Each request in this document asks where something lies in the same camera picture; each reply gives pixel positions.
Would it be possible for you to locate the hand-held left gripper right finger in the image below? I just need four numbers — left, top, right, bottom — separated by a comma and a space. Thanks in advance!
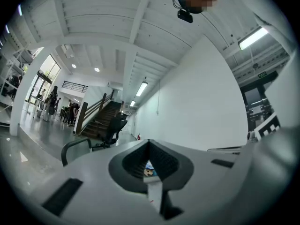
149, 139, 246, 221

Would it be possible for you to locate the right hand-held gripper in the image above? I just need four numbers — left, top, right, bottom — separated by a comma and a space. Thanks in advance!
225, 113, 300, 222

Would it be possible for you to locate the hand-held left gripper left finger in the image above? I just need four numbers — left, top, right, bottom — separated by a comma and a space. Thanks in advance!
30, 139, 163, 225

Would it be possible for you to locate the metal platform trolley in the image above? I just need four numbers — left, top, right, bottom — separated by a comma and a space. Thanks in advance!
61, 137, 93, 167

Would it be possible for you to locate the black office chair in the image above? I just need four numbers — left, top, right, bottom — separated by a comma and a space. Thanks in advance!
92, 111, 128, 149

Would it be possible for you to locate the wooden staircase with railing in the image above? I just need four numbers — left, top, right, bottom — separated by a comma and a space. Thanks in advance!
74, 90, 123, 141

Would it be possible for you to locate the black balcony railing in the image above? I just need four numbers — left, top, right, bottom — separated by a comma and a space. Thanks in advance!
61, 80, 89, 94

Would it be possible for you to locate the white high table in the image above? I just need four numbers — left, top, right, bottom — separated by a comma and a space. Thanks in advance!
27, 94, 48, 115

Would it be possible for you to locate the white pillar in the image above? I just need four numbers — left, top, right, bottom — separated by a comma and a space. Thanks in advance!
9, 45, 48, 137

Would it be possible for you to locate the glass entrance door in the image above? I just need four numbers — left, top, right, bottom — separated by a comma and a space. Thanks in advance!
25, 53, 62, 103

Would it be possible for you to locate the white metal shelving rack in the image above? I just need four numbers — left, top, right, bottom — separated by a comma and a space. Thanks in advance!
0, 47, 34, 126

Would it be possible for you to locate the grey wall cable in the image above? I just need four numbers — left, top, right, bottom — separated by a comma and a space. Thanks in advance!
156, 80, 162, 116

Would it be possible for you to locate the black head-worn camera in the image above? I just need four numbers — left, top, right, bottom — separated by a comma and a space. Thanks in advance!
177, 8, 194, 24

